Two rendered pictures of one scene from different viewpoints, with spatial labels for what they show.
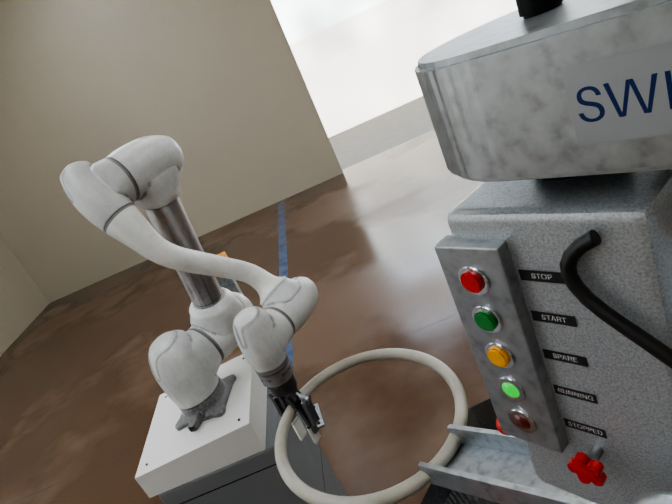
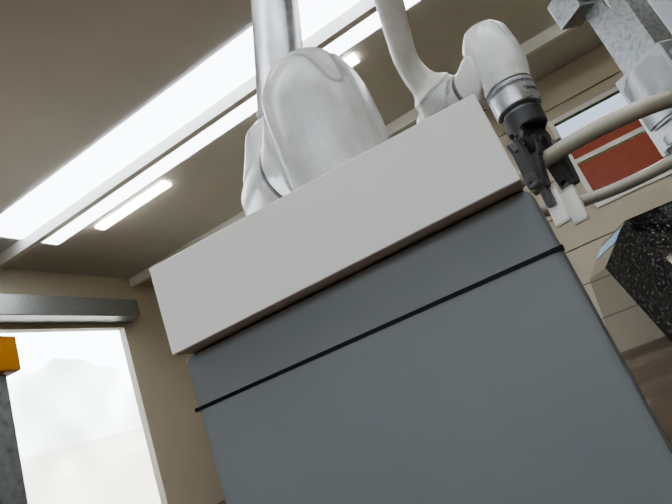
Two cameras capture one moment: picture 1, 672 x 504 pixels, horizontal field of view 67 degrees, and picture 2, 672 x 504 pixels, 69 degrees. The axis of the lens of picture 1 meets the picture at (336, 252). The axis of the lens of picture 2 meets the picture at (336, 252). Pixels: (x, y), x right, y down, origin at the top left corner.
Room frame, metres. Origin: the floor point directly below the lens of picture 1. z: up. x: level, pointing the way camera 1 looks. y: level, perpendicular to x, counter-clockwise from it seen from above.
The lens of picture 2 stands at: (1.31, 1.23, 0.69)
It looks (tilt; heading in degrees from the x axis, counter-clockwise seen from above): 17 degrees up; 287
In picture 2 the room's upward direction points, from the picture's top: 22 degrees counter-clockwise
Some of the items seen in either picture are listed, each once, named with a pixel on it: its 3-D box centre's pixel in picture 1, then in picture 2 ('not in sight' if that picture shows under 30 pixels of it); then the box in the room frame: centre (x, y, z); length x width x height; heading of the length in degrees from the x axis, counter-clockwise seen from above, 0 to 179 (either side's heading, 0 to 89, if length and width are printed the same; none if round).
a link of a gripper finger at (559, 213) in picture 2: (299, 428); (555, 206); (1.18, 0.30, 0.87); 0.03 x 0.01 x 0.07; 139
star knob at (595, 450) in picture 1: (591, 459); not in sight; (0.40, -0.16, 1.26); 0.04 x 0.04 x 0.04; 34
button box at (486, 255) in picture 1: (505, 347); not in sight; (0.47, -0.13, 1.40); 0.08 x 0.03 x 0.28; 34
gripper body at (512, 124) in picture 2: (285, 390); (530, 133); (1.16, 0.27, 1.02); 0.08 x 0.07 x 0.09; 49
